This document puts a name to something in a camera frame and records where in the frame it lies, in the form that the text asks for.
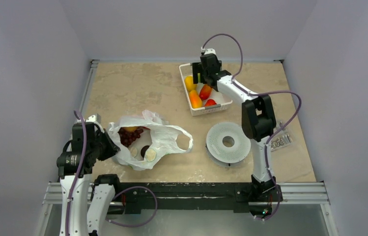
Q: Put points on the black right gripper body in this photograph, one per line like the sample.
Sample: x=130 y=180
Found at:
x=201 y=73

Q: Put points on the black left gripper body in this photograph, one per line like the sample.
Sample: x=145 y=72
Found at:
x=104 y=148

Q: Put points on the yellow fake fruit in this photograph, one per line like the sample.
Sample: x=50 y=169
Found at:
x=189 y=84

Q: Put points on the dark red fake grapes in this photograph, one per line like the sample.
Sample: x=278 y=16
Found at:
x=128 y=138

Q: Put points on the dark purple fake plum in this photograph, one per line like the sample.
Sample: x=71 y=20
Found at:
x=144 y=150

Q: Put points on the white plastic bag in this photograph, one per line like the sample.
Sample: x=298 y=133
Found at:
x=158 y=134

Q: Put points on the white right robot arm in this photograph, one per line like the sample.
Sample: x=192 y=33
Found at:
x=257 y=116

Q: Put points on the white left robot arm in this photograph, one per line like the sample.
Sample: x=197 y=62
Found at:
x=85 y=203

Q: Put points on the red fake mango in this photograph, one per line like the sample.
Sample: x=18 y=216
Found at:
x=205 y=92

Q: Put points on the orange fake papaya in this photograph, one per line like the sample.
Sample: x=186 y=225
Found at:
x=195 y=99

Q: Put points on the red fake apple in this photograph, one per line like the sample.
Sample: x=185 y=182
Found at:
x=210 y=102

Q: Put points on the peach orange fake fruit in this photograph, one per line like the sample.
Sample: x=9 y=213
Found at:
x=131 y=129

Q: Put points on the white round fake fruit slice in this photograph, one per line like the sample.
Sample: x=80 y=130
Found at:
x=150 y=155

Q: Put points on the white perforated plastic basket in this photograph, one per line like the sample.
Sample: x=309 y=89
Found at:
x=222 y=101

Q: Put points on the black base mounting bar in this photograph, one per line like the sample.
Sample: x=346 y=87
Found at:
x=238 y=197

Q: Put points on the white round perforated plate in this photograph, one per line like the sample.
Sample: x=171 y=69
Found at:
x=226 y=144

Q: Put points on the clear plastic screw box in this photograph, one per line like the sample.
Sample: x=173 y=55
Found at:
x=281 y=140

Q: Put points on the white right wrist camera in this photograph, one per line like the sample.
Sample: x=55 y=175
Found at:
x=206 y=51

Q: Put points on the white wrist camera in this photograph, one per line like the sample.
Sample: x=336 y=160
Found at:
x=94 y=118
x=206 y=51

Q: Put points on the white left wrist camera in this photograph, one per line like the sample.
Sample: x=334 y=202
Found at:
x=94 y=118

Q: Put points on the aluminium front frame rail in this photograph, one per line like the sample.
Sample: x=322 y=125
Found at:
x=293 y=193

